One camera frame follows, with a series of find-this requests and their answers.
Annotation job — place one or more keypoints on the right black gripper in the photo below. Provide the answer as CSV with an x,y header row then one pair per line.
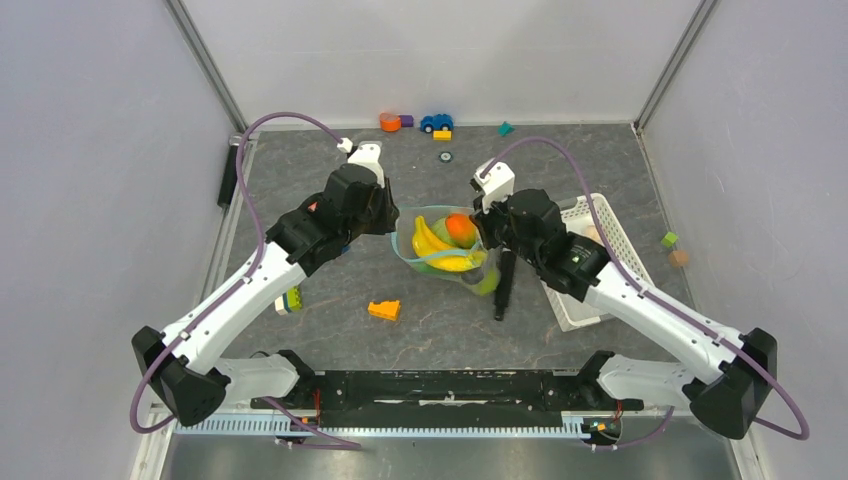
x,y
484,221

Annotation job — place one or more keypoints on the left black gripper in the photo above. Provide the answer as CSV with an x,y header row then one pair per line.
x,y
390,214

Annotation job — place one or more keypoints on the beige garlic bulb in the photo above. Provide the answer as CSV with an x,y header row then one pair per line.
x,y
593,233

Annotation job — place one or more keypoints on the green cabbage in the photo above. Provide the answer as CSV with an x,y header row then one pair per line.
x,y
481,281

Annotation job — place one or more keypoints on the orange green mango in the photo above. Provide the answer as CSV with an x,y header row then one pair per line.
x,y
461,230

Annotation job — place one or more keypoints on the clear zip top bag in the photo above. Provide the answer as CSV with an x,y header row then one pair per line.
x,y
434,216

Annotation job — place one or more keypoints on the yellow banana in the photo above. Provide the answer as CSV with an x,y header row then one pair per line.
x,y
441,255

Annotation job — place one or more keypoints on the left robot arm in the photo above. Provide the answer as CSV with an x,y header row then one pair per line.
x,y
184,364

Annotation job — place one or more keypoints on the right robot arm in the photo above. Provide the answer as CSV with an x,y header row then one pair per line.
x,y
721,375

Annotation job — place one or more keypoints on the black microphone on table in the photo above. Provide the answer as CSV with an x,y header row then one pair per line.
x,y
503,291

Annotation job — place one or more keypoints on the teal block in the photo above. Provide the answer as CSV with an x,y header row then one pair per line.
x,y
505,129

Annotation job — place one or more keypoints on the yellow lego brick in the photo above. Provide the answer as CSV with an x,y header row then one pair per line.
x,y
442,135

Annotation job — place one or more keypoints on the orange cheese wedge toy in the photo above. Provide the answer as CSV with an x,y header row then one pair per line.
x,y
386,310

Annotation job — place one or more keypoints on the blue toy car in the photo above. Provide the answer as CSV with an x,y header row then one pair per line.
x,y
436,122

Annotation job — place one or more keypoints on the green lego brick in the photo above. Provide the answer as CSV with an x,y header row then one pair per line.
x,y
289,302

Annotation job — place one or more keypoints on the green cube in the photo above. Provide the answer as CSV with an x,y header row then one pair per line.
x,y
670,240

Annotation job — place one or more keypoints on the brown wooden cube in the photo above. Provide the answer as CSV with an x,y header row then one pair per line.
x,y
679,258

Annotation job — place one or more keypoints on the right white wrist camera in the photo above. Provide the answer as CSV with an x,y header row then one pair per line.
x,y
492,185

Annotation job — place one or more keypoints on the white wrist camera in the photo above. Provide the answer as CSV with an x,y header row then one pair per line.
x,y
492,185
366,154

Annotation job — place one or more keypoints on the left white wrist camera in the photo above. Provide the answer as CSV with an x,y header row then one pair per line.
x,y
366,154

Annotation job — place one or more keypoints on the black microphone by wall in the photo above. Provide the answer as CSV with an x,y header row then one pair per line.
x,y
229,178

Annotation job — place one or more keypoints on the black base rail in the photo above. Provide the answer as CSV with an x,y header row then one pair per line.
x,y
449,398

